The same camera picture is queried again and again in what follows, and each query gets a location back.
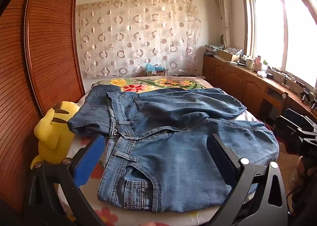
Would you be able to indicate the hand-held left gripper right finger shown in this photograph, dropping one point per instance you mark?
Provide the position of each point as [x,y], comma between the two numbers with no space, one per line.
[220,164]

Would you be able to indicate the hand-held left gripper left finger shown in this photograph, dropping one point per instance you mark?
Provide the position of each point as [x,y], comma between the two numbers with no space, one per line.
[90,161]

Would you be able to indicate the blue denim pants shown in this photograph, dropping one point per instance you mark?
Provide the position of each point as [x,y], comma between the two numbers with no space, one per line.
[173,151]

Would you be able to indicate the person's right hand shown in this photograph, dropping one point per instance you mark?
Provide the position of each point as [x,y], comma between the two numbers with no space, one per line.
[301,170]

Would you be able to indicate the yellow plush toy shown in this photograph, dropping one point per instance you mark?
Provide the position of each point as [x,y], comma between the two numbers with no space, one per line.
[52,139]

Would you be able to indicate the small black box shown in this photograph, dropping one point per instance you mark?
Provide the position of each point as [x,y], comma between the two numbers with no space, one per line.
[269,75]

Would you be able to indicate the strawberry print bedsheet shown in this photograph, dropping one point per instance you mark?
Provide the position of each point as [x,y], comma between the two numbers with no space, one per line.
[118,216]

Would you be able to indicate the white tissue box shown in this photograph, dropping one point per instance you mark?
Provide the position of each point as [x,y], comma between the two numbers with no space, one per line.
[261,74]

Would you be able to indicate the small green plant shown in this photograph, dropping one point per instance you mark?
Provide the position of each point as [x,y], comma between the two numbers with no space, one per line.
[265,65]

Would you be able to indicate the pink bottle on counter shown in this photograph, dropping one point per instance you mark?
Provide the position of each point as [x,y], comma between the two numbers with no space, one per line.
[258,63]

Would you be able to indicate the wooden sideboard cabinet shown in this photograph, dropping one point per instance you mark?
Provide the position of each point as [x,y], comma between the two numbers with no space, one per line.
[235,79]

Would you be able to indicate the white jar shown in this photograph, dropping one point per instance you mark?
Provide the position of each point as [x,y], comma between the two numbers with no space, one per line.
[249,63]

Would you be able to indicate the floral patterned box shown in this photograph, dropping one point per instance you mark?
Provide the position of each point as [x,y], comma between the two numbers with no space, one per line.
[234,50]

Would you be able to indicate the open cardboard box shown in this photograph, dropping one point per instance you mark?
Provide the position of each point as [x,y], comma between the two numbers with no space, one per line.
[226,55]

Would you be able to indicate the floral blanket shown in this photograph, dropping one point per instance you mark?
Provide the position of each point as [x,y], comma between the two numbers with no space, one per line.
[161,83]

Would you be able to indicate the window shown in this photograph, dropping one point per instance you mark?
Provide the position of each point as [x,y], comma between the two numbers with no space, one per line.
[272,30]

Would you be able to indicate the blue plastic bag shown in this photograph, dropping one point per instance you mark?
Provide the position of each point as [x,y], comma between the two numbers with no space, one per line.
[152,67]

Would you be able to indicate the stack of papers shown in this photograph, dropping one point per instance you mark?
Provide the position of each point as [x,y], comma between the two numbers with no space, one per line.
[210,51]

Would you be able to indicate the beige window curtain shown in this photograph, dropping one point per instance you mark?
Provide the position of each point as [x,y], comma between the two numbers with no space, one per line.
[225,17]

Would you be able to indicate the circle-patterned sheer curtain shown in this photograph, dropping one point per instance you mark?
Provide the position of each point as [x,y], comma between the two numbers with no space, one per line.
[138,37]

